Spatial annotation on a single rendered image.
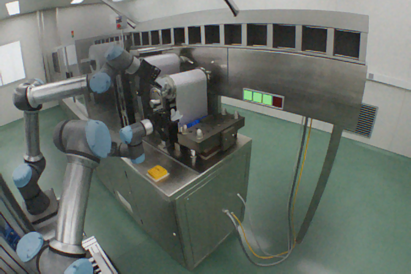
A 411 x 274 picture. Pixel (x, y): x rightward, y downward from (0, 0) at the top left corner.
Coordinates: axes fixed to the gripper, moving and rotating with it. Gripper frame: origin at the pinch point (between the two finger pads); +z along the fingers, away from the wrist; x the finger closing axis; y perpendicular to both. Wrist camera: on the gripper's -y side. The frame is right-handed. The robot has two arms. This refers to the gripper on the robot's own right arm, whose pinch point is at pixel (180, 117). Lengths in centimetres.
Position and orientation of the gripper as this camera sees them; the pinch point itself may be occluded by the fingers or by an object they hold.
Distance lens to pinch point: 114.9
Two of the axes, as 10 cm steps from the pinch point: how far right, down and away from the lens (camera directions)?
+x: -7.3, -2.5, 6.3
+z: 6.8, -3.2, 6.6
